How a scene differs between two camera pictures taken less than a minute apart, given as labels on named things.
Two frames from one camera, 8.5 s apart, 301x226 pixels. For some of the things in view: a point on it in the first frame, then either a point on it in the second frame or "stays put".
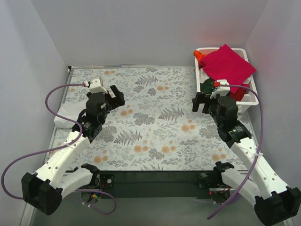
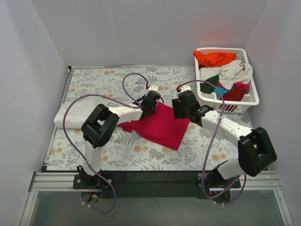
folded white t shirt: [70, 110] stays put
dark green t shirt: [206, 87] stays put
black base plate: [159, 184] stays put
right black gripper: [205, 105] to [177, 108]
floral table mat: [155, 130] stays put
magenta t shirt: [224, 64] to [161, 125]
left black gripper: [113, 97] to [148, 110]
